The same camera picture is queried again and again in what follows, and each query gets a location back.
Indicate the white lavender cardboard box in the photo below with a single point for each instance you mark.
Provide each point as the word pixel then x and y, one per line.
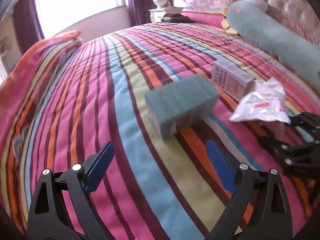
pixel 231 79

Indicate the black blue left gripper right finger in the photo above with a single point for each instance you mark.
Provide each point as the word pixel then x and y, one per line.
pixel 258 208

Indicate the pink pillow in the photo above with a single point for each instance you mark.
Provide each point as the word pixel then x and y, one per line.
pixel 213 20

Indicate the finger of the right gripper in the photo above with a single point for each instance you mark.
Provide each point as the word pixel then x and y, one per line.
pixel 307 121
pixel 296 161

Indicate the bright window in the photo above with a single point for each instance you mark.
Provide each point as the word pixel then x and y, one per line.
pixel 56 15

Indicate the purple curtain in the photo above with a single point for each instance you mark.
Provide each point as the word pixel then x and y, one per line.
pixel 26 23
pixel 139 11

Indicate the striped colourful bed quilt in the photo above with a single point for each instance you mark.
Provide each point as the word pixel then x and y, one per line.
pixel 86 94

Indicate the purple curtain right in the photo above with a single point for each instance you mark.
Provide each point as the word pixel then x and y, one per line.
pixel 139 11

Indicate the long teal plush toy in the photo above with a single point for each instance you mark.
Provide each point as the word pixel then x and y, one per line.
pixel 254 25

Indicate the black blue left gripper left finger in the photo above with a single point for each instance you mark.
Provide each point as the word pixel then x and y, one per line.
pixel 48 216

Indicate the folded orange striped blanket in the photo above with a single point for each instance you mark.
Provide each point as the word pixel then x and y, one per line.
pixel 20 78

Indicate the teal printed cardboard box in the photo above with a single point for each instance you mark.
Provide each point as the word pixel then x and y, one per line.
pixel 178 105

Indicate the white nightstand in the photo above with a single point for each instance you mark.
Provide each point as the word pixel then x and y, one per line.
pixel 157 14

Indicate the purple curtain left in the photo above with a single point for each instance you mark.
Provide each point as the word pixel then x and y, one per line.
pixel 26 23

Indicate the clear plastic wrapper bag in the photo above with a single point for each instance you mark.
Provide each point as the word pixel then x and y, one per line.
pixel 263 102

